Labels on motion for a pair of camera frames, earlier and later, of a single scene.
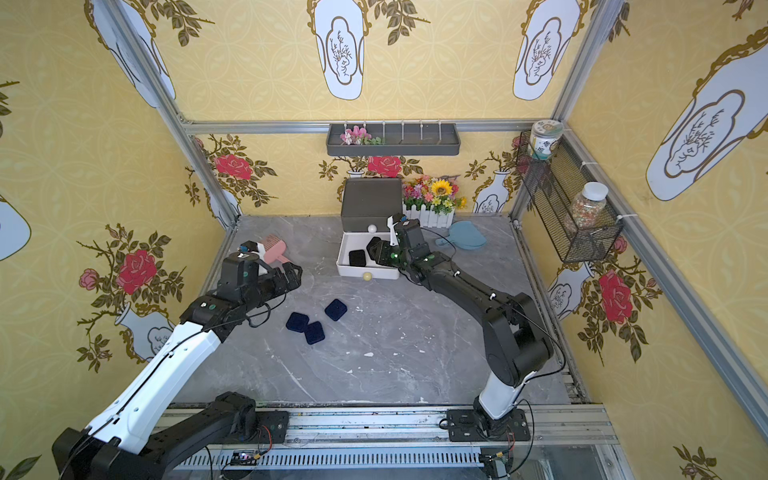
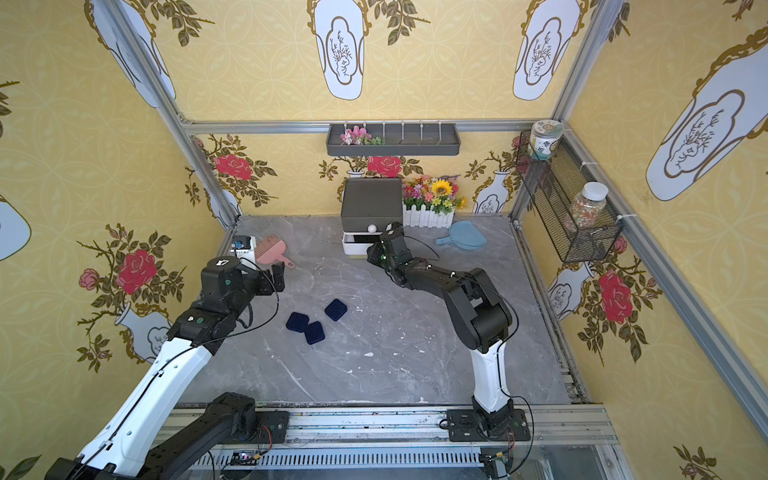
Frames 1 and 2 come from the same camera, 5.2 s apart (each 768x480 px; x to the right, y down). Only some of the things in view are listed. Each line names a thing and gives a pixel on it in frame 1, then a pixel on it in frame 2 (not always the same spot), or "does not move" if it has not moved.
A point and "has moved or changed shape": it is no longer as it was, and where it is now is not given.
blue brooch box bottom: (314, 332) does not move
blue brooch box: (297, 322) does not move
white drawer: (354, 259) has moved or changed shape
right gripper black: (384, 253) does not move
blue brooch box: (336, 309) does not move
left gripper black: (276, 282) to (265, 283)
